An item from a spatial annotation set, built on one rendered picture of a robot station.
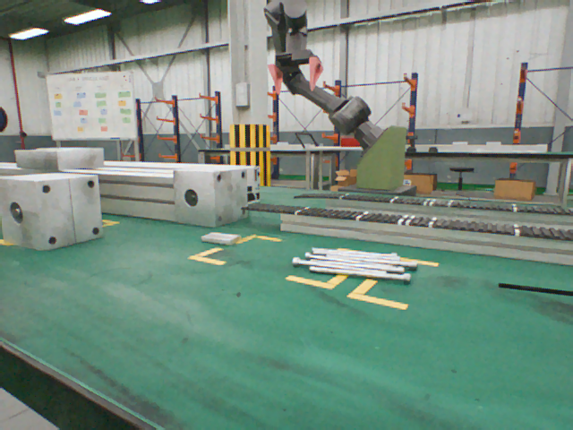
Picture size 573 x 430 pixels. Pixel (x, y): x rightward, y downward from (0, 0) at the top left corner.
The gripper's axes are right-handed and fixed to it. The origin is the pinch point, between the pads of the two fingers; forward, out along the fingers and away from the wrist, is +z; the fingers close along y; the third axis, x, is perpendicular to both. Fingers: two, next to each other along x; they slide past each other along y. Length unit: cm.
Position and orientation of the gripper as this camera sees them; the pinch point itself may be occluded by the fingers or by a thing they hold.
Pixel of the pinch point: (295, 89)
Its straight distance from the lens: 109.9
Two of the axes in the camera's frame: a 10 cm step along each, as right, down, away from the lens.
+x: 3.6, 0.7, 9.3
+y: 9.3, 0.1, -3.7
